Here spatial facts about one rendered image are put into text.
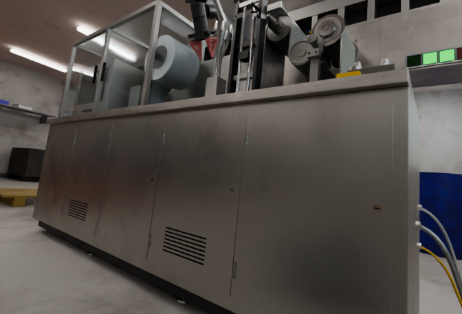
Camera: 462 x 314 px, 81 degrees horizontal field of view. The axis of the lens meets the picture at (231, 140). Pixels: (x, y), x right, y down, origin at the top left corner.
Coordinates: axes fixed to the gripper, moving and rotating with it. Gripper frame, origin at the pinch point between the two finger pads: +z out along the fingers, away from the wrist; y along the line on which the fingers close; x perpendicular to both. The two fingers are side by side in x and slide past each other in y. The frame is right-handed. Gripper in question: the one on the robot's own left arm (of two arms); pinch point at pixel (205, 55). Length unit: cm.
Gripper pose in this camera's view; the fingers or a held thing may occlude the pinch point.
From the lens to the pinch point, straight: 116.3
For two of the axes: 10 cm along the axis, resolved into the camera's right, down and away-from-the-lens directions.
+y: -8.7, -0.2, 5.0
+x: -4.7, 3.4, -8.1
